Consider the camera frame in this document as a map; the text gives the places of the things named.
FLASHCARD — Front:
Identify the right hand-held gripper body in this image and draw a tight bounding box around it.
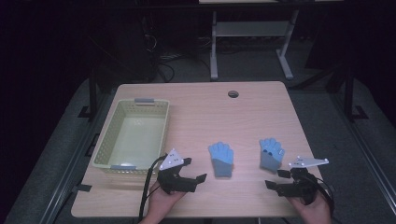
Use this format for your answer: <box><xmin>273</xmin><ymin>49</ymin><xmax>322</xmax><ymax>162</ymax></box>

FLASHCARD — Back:
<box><xmin>278</xmin><ymin>156</ymin><xmax>330</xmax><ymax>206</ymax></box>

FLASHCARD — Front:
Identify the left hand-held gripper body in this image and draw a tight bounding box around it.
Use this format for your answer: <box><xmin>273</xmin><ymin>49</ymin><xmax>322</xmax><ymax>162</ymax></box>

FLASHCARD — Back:
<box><xmin>157</xmin><ymin>148</ymin><xmax>198</xmax><ymax>195</ymax></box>

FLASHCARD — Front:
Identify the blue knit glove grey cuff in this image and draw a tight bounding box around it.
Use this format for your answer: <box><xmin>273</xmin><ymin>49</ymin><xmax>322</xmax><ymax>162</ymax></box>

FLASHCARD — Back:
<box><xmin>207</xmin><ymin>141</ymin><xmax>235</xmax><ymax>179</ymax></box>
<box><xmin>259</xmin><ymin>137</ymin><xmax>286</xmax><ymax>174</ymax></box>

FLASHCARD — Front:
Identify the pale green plastic basket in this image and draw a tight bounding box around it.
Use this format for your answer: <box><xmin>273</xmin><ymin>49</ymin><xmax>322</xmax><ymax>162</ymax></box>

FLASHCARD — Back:
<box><xmin>91</xmin><ymin>97</ymin><xmax>171</xmax><ymax>175</ymax></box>

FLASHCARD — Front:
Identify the person's left hand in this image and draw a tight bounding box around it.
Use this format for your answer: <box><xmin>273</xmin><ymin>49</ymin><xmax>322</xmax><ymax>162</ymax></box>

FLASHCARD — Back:
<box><xmin>145</xmin><ymin>181</ymin><xmax>188</xmax><ymax>224</ymax></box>

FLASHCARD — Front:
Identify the person's right hand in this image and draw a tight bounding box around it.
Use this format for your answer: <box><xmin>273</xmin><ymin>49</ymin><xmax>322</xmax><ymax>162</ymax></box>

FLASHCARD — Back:
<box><xmin>288</xmin><ymin>192</ymin><xmax>332</xmax><ymax>224</ymax></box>

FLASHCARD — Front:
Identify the dark tape strip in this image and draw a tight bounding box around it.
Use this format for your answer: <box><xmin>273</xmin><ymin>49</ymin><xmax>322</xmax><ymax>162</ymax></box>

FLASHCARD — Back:
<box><xmin>72</xmin><ymin>183</ymin><xmax>93</xmax><ymax>193</ymax></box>

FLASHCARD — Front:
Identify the black metal stand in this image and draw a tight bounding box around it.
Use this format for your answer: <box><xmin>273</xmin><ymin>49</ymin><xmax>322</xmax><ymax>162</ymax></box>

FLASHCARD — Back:
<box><xmin>78</xmin><ymin>66</ymin><xmax>100</xmax><ymax>120</ymax></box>
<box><xmin>342</xmin><ymin>64</ymin><xmax>369</xmax><ymax>121</ymax></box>

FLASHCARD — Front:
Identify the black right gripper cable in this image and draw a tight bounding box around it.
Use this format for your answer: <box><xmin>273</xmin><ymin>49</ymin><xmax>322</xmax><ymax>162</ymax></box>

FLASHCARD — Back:
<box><xmin>311</xmin><ymin>175</ymin><xmax>336</xmax><ymax>217</ymax></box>

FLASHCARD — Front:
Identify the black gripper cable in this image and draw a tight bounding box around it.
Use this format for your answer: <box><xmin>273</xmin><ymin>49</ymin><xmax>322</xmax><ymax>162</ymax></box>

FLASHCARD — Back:
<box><xmin>311</xmin><ymin>175</ymin><xmax>336</xmax><ymax>217</ymax></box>
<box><xmin>137</xmin><ymin>154</ymin><xmax>168</xmax><ymax>222</ymax></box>

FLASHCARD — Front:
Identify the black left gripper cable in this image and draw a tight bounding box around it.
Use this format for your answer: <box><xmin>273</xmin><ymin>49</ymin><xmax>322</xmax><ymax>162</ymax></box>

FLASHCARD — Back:
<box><xmin>137</xmin><ymin>154</ymin><xmax>168</xmax><ymax>222</ymax></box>

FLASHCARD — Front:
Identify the metal floor rail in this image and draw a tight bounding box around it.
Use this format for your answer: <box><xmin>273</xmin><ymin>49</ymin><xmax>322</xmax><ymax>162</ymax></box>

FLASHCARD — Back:
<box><xmin>329</xmin><ymin>91</ymin><xmax>396</xmax><ymax>216</ymax></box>
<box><xmin>38</xmin><ymin>90</ymin><xmax>110</xmax><ymax>224</ymax></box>

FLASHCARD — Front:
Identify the tangle of floor cables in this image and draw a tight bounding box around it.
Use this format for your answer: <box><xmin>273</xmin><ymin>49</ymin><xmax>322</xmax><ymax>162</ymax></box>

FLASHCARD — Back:
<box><xmin>142</xmin><ymin>32</ymin><xmax>213</xmax><ymax>82</ymax></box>

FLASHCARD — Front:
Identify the white metal table frame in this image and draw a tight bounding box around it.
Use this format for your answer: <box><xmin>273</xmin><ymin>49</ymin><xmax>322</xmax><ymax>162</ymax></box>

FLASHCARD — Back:
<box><xmin>198</xmin><ymin>0</ymin><xmax>295</xmax><ymax>81</ymax></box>

